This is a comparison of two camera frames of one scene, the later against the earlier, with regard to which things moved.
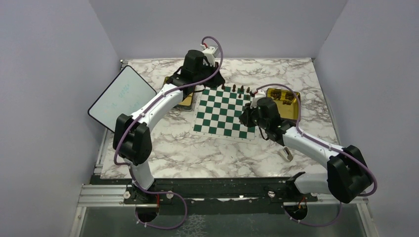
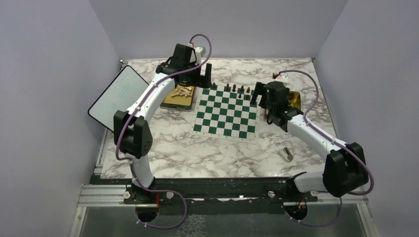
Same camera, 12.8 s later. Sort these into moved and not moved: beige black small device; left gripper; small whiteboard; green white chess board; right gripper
Moved: left gripper; right gripper
Not moved: beige black small device; green white chess board; small whiteboard
